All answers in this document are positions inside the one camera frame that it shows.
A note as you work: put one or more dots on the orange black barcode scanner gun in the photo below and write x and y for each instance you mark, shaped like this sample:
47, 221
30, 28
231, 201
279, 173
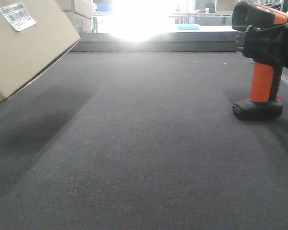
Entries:
263, 102

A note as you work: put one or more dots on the brown cardboard package box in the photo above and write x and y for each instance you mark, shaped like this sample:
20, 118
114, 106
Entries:
27, 54

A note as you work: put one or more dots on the white barcode label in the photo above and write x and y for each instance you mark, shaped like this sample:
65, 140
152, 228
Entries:
17, 16

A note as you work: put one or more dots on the lower stacked cardboard box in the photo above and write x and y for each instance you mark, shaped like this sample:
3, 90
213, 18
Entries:
81, 23

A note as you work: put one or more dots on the stacked cardboard box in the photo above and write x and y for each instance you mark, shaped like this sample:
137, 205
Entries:
81, 23
81, 7

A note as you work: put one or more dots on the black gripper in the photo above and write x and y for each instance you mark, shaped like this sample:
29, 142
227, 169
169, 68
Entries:
268, 46

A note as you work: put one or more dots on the blue flat tray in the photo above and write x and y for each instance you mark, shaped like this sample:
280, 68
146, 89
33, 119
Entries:
188, 26

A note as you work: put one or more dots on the upper stacked cardboard box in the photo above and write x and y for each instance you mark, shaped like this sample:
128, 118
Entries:
81, 7

